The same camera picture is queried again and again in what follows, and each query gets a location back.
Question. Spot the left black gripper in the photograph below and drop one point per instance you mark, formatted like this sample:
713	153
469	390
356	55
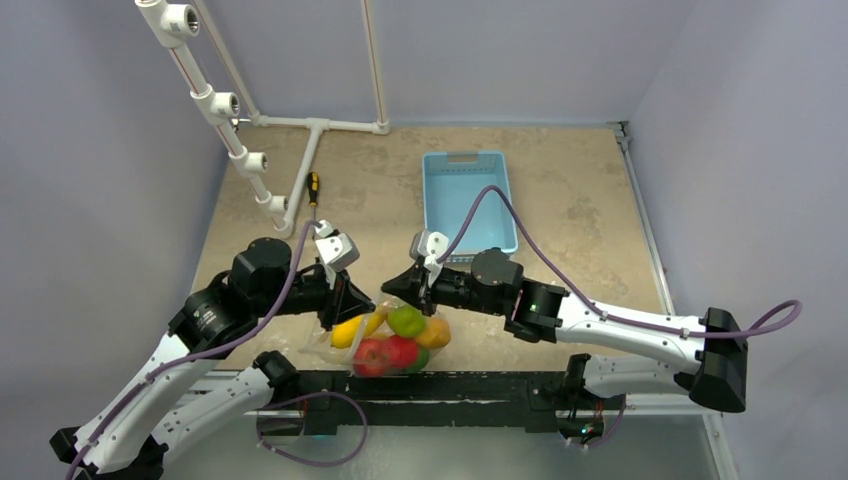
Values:
343	300

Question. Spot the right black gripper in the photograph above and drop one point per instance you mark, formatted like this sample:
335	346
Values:
424	288

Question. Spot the yellow mango fruit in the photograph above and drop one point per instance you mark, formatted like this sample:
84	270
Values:
343	334

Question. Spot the green pear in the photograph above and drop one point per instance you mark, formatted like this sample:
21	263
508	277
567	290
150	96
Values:
406	321

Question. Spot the clear zip top bag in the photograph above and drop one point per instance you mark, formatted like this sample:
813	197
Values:
318	342

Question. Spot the orange mango fruit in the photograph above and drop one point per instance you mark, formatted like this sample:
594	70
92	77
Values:
435	335

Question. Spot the red apple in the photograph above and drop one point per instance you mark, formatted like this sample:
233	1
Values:
369	360

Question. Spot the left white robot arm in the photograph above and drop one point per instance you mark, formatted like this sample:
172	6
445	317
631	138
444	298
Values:
146	427

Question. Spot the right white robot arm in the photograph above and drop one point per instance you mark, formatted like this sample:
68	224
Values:
702	357

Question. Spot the light blue plastic basket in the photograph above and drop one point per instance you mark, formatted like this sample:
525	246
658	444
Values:
451	183

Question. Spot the black yellow screwdriver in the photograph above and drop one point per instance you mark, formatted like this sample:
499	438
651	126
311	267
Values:
313	188

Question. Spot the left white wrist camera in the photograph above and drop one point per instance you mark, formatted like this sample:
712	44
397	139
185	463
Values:
337	250

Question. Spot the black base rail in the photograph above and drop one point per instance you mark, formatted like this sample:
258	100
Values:
534	401

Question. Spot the white pipe frame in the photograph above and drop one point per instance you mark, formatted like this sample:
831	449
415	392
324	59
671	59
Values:
174	24

